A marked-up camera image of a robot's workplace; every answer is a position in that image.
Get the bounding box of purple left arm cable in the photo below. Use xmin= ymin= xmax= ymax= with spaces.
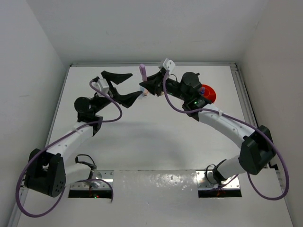
xmin=15 ymin=77 xmax=123 ymax=218

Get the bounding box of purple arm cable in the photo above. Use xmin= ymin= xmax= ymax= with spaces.
xmin=163 ymin=70 xmax=290 ymax=201
xmin=15 ymin=77 xmax=123 ymax=218

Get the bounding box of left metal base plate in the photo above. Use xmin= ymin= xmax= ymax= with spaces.
xmin=68 ymin=170 xmax=114 ymax=190

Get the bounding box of purple correction tape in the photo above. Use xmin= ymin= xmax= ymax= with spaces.
xmin=139 ymin=64 xmax=147 ymax=82

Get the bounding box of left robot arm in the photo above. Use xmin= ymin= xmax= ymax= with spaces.
xmin=24 ymin=71 xmax=142 ymax=197

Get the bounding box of orange round organizer container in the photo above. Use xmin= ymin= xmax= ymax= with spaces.
xmin=201 ymin=84 xmax=216 ymax=103

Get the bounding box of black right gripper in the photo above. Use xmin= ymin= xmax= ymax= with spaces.
xmin=140 ymin=70 xmax=189 ymax=102

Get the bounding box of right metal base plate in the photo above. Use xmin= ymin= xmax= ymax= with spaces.
xmin=196 ymin=169 xmax=241 ymax=190

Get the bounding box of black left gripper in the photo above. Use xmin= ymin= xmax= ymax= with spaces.
xmin=91 ymin=71 xmax=141 ymax=114

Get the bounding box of blue capped glue stick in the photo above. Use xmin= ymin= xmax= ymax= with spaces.
xmin=138 ymin=87 xmax=145 ymax=99

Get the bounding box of aluminium table edge rail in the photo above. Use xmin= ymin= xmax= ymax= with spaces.
xmin=70 ymin=61 xmax=237 ymax=68

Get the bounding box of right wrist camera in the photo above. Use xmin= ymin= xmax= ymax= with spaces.
xmin=161 ymin=58 xmax=176 ymax=72

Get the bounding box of pink mini stapler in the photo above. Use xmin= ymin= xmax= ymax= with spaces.
xmin=143 ymin=89 xmax=149 ymax=97

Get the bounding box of metal base plate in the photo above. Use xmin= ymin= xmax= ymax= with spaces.
xmin=196 ymin=169 xmax=241 ymax=190
xmin=68 ymin=170 xmax=114 ymax=190

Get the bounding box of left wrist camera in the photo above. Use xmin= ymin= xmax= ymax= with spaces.
xmin=97 ymin=79 xmax=109 ymax=94

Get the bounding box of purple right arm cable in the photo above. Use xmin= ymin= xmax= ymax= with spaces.
xmin=163 ymin=70 xmax=290 ymax=201

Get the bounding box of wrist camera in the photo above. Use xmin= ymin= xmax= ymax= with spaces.
xmin=97 ymin=79 xmax=109 ymax=94
xmin=161 ymin=58 xmax=176 ymax=72

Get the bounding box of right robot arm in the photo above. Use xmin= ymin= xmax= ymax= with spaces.
xmin=140 ymin=70 xmax=276 ymax=185

